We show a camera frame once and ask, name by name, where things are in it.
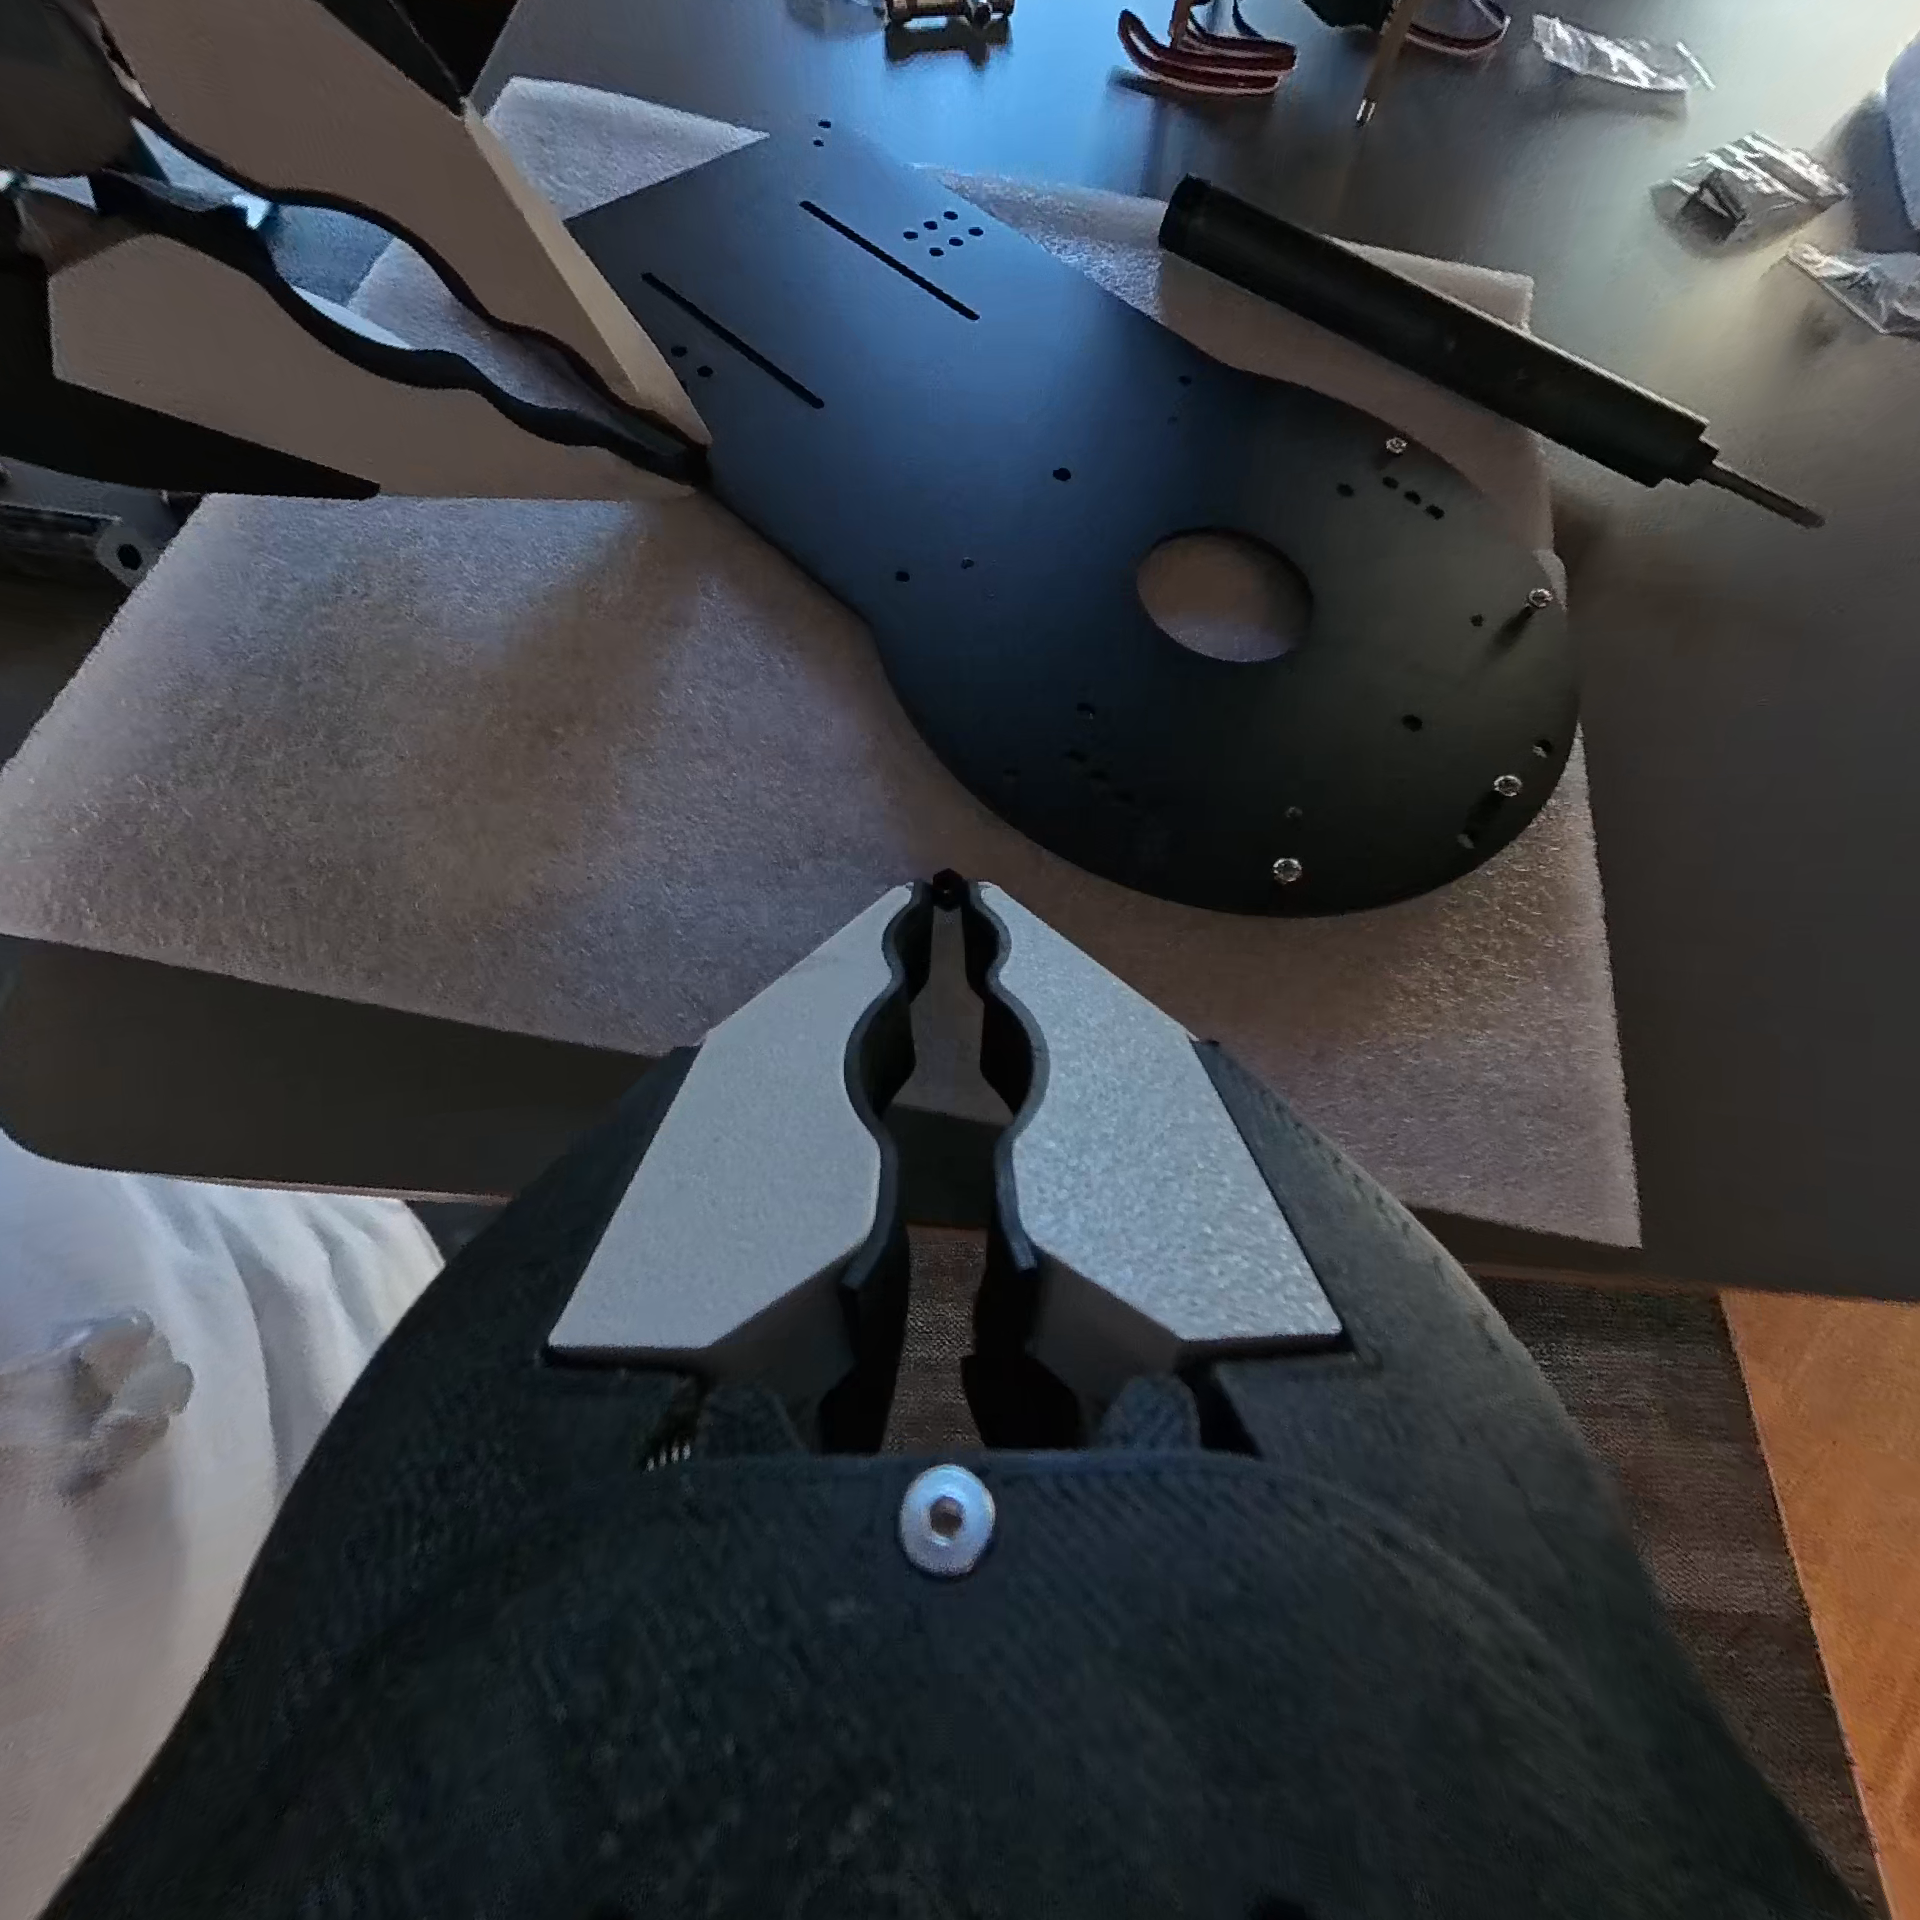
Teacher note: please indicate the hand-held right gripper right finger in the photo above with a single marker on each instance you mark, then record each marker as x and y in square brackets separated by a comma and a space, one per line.
[1154, 1185]

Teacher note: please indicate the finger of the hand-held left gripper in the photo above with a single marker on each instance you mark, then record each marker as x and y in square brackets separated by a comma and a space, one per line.
[301, 105]
[195, 361]

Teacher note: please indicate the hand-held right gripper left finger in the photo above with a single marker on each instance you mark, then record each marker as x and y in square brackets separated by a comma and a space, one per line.
[720, 1185]

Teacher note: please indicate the black metal base plate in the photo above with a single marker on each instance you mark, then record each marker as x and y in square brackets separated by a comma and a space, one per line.
[975, 495]

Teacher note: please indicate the black electric screwdriver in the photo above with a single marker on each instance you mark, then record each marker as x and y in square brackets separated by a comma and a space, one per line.
[1425, 331]

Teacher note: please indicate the white foam sheet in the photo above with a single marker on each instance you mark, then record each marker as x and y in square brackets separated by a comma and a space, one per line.
[450, 751]

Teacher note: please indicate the person's white shirt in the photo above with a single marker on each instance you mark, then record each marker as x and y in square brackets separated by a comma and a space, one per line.
[151, 1501]

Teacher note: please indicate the group of clear screw bags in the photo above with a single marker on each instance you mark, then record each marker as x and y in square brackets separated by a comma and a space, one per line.
[1749, 180]

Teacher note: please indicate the silver metal bracket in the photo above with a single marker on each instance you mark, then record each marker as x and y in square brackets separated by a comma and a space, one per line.
[945, 22]

